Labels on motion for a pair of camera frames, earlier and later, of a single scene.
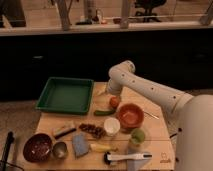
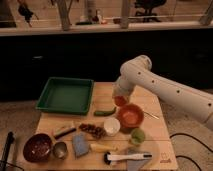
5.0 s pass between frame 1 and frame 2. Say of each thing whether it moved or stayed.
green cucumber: stayed
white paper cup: stayed
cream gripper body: moved
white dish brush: stayed
